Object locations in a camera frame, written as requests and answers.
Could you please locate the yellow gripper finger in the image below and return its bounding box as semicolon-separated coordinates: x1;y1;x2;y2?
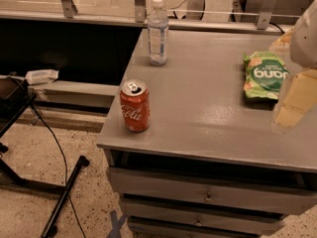
273;68;317;128
268;29;293;55

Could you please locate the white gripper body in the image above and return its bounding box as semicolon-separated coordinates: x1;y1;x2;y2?
290;0;317;68

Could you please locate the clear blue plastic water bottle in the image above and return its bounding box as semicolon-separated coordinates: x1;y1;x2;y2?
148;0;168;65

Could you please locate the red coke can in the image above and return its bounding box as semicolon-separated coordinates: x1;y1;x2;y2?
120;79;150;132

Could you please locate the green chip bag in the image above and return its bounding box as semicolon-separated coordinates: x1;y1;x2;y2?
244;52;289;101

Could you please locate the grey drawer cabinet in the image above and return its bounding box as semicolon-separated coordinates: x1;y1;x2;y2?
96;28;317;238

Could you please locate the top grey drawer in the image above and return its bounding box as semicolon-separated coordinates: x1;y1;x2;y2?
107;167;317;215

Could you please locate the grey drawer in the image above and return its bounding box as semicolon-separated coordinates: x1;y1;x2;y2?
120;198;284;235
127;217;262;238
107;167;317;215

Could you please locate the middle grey drawer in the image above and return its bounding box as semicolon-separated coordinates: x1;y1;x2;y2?
120;198;284;235

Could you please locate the bottom grey drawer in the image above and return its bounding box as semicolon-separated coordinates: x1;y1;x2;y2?
127;217;262;238

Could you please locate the white wipes packet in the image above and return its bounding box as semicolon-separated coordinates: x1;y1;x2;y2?
25;69;58;85

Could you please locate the black stand with base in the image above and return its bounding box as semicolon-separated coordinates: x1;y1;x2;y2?
0;76;91;238

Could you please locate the grey window ledge rail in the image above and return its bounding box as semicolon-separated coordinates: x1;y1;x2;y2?
0;10;291;36

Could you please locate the right metal bracket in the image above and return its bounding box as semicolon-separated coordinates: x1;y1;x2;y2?
257;0;277;30

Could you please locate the metal bracket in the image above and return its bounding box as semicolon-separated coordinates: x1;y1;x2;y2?
134;0;146;23
257;0;277;30
60;0;78;18

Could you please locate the middle metal bracket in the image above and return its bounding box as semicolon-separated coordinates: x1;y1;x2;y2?
134;0;146;23

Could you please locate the left metal bracket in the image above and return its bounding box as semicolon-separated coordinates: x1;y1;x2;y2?
60;0;78;18

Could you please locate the black cable on floor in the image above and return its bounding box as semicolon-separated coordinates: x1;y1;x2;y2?
30;102;87;238

